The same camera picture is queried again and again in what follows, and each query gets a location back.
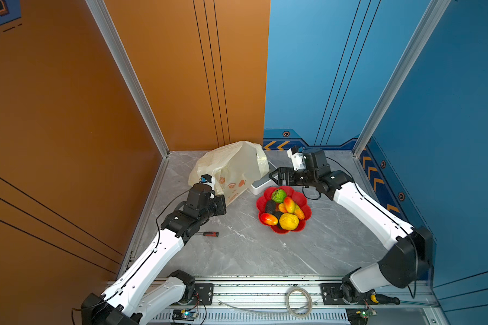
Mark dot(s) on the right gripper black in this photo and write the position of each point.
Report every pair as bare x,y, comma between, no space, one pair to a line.
288,172

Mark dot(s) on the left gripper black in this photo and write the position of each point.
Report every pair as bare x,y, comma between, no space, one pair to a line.
219,200

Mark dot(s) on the cream plastic bag orange print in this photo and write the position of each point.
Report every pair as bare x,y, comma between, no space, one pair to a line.
234,168

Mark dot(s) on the yellow bumpy fruit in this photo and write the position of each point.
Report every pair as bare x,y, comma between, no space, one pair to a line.
288,221

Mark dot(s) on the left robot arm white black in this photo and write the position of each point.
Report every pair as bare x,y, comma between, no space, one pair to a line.
129,300

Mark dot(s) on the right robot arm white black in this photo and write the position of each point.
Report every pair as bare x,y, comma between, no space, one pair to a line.
409,253

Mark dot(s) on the white grey tissue box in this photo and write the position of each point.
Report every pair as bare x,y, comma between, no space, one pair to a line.
263,183

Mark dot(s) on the green custard apple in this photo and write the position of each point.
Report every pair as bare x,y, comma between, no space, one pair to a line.
278,196

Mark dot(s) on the dark avocado upper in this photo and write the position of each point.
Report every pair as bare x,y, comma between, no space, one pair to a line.
270,207

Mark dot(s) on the dark avocado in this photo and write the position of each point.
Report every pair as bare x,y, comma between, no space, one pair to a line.
270,207
278,215

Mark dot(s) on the small orange fruit centre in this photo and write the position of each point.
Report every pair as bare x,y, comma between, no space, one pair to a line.
282,208

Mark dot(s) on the red flower-shaped plate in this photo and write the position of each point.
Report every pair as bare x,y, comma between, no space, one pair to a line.
298,198

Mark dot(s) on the dark avocado lower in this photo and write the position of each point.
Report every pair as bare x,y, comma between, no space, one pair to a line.
278,215

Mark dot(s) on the red yellow peach front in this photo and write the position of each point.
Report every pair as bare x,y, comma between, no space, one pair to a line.
268,219

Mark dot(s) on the left green circuit board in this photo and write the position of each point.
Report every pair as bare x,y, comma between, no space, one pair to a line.
184,316

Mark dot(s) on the green circuit board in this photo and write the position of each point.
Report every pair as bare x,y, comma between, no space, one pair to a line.
360,317
184,316

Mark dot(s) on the right green circuit board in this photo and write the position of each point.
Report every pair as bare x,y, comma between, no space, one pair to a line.
360,317

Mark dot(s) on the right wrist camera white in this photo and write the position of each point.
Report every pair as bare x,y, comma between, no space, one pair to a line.
297,158

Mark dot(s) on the ratchet wrench red handle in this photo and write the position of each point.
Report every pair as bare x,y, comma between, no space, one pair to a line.
207,234

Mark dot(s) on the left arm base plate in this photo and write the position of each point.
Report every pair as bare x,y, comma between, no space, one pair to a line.
205,291

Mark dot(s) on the aluminium front rail frame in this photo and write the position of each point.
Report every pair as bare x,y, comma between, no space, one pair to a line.
298,301

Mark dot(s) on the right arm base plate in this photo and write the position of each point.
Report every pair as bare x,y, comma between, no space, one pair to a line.
329,293

